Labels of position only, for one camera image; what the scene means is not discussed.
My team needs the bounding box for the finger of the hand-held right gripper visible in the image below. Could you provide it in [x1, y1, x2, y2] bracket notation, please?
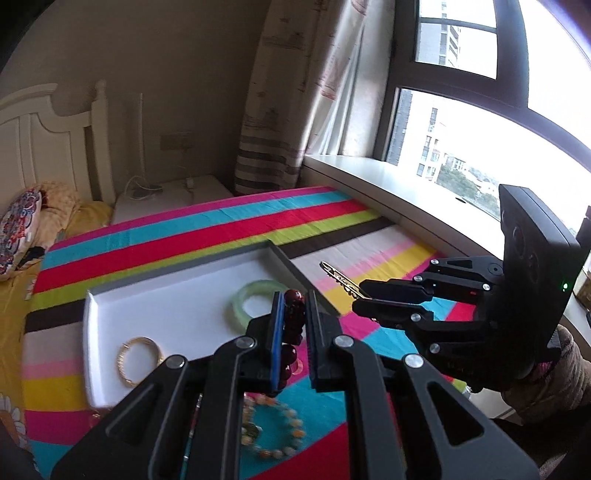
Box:
[352, 299, 490, 386]
[359, 257, 505, 305]

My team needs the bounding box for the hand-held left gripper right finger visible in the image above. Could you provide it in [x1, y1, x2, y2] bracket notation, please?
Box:
[306, 290, 542, 480]

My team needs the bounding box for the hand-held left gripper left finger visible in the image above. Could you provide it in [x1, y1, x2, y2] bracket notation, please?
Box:
[50, 292, 284, 480]

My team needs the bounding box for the dark red bead bracelet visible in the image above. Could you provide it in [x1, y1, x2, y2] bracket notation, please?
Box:
[277, 288, 306, 393]

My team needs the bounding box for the gold hair clip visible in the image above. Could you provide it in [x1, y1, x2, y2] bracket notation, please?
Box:
[320, 261, 370, 301]

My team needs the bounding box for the white jewelry tray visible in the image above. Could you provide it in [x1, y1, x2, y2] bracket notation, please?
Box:
[83, 240, 341, 409]

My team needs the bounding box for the person's right forearm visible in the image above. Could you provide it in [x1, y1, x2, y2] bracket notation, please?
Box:
[501, 323, 591, 423]

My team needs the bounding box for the green jade bangle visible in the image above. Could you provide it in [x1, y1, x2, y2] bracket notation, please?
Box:
[225, 281, 289, 330]

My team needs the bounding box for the white windowsill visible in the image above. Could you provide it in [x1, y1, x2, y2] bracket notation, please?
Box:
[302, 154, 591, 324]

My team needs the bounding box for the striped colourful tablecloth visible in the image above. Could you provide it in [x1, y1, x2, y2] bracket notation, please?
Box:
[23, 186, 509, 480]

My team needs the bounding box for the gold bangle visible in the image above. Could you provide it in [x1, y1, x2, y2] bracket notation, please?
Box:
[115, 337, 164, 388]

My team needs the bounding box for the white nightstand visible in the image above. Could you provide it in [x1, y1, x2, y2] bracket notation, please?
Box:
[112, 174, 234, 226]

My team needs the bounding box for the dark framed window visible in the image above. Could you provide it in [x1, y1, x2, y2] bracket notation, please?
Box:
[374, 0, 591, 241]

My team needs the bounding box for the beige patterned curtain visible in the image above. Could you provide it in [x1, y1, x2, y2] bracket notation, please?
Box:
[233, 0, 398, 197]

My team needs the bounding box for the white pole lamp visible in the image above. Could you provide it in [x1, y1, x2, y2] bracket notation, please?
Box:
[124, 92, 162, 200]

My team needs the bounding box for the beige floral pillow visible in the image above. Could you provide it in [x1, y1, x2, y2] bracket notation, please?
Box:
[32, 181, 84, 250]

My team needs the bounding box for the yellow floral bedsheet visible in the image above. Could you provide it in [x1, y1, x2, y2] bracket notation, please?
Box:
[0, 198, 114, 462]

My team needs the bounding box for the round patterned pillow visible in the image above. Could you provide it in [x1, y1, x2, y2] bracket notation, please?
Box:
[0, 187, 44, 282]

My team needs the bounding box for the white wooden headboard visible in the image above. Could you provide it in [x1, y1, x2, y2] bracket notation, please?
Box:
[0, 79, 116, 217]

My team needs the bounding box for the pastel bead bracelet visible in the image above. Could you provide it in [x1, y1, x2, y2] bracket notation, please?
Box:
[240, 394, 308, 460]

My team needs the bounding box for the white charger with cable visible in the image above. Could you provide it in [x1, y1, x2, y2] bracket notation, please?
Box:
[182, 150, 197, 191]

